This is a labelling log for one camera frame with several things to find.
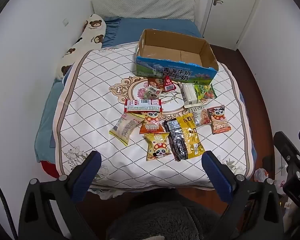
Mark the brown panda snack bag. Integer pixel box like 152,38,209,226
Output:
207,105,231,134

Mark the yellow snack pack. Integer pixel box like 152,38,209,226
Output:
176,113,205,159

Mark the white oat cookie pack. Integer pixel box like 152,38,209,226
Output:
188,106,211,127

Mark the black cookie pack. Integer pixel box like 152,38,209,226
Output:
163,119,188,161

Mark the green candy bag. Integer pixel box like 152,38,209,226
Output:
193,85,217,100

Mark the yellow panda snack bag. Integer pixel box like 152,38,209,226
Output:
145,133,171,161

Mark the white wafer pack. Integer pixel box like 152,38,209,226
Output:
180,83,198,105

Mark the pale yellow bread pack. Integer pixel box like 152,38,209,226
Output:
109,113,145,146

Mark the orange panda snack bag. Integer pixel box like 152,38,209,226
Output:
139,112,165,134

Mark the red triangular snack pack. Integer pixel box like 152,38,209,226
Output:
164,75,176,92

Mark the red white snack pack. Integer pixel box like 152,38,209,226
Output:
124,99,162,113

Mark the brown red snack bag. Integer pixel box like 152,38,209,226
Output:
147,77,164,90

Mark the white plastic bag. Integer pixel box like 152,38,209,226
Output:
254,168,269,183

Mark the white diamond pattern quilt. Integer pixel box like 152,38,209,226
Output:
53,43,256,191

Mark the white door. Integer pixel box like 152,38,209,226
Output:
202,0,257,50

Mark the cardboard milk box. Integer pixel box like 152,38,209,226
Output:
135,29,219,85

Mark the bear print long pillow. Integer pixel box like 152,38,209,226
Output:
56,14,107,80

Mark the blue bed sheet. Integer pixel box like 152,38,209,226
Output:
34,17,202,165

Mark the grey white pillow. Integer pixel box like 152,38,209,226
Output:
91,0,199,22

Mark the black cable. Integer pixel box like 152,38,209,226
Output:
0,171,19,240

